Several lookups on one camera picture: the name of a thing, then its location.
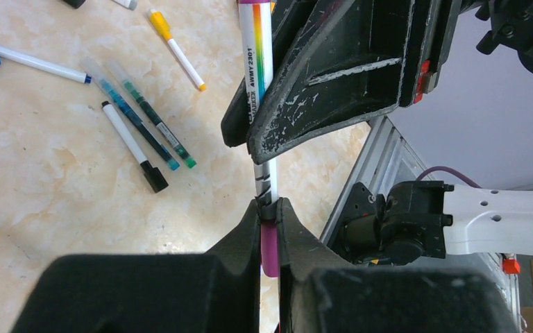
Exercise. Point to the thin marker black cap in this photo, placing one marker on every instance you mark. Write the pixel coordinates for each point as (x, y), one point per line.
(152, 174)

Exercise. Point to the white marker magenta cap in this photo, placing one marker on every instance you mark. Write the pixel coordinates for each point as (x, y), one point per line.
(262, 115)

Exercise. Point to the black highlighter blue cap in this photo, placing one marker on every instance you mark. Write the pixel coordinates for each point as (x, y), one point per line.
(75, 4)

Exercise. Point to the green gel pen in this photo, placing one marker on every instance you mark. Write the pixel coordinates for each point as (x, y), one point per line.
(126, 81)

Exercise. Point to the thin marker yellow cap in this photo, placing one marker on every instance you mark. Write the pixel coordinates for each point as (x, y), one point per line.
(162, 28)

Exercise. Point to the thin marker dark blue cap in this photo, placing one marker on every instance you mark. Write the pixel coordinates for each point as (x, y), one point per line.
(43, 65)

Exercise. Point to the blue gel pen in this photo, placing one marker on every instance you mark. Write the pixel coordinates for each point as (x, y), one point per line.
(101, 80)

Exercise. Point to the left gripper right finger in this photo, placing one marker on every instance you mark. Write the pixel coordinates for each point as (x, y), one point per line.
(321, 292)

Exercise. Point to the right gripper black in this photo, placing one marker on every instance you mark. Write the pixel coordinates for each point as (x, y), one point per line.
(511, 26)

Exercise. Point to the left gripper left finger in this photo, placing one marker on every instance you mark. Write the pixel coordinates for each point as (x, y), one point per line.
(214, 291)

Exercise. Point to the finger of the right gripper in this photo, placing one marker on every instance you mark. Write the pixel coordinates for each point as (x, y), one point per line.
(286, 20)
(353, 61)

